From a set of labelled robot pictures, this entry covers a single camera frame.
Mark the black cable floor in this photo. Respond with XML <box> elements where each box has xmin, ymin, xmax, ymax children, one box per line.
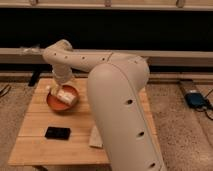
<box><xmin>196</xmin><ymin>88</ymin><xmax>213</xmax><ymax>121</ymax></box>
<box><xmin>0</xmin><ymin>83</ymin><xmax>12</xmax><ymax>98</ymax></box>

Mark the clear plastic wrap on rail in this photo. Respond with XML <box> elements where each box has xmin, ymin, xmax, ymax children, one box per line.
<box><xmin>21</xmin><ymin>46</ymin><xmax>41</xmax><ymax>55</ymax></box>

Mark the red bowl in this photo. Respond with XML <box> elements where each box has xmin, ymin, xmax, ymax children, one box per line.
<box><xmin>46</xmin><ymin>85</ymin><xmax>79</xmax><ymax>111</ymax></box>

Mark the black table leg stand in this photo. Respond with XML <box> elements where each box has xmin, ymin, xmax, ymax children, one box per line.
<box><xmin>28</xmin><ymin>69</ymin><xmax>42</xmax><ymax>87</ymax></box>

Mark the black cable right floor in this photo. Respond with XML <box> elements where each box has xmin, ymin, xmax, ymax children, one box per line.
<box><xmin>196</xmin><ymin>88</ymin><xmax>213</xmax><ymax>121</ymax></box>

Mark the black cable left floor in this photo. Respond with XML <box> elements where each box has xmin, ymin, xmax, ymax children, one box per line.
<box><xmin>0</xmin><ymin>83</ymin><xmax>12</xmax><ymax>98</ymax></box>

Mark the beige wooden block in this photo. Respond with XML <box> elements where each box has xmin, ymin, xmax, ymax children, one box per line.
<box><xmin>89</xmin><ymin>126</ymin><xmax>103</xmax><ymax>148</ymax></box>

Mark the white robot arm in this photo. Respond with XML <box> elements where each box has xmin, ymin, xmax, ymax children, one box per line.
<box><xmin>43</xmin><ymin>39</ymin><xmax>167</xmax><ymax>171</ymax></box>

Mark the blue device on floor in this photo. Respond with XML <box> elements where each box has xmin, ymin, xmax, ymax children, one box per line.
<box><xmin>185</xmin><ymin>93</ymin><xmax>206</xmax><ymax>108</ymax></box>

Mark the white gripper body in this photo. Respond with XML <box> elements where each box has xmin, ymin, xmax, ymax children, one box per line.
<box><xmin>53</xmin><ymin>70</ymin><xmax>73</xmax><ymax>86</ymax></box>

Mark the white block in bowl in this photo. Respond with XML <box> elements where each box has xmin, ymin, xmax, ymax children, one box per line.
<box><xmin>57</xmin><ymin>90</ymin><xmax>75</xmax><ymax>104</ymax></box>

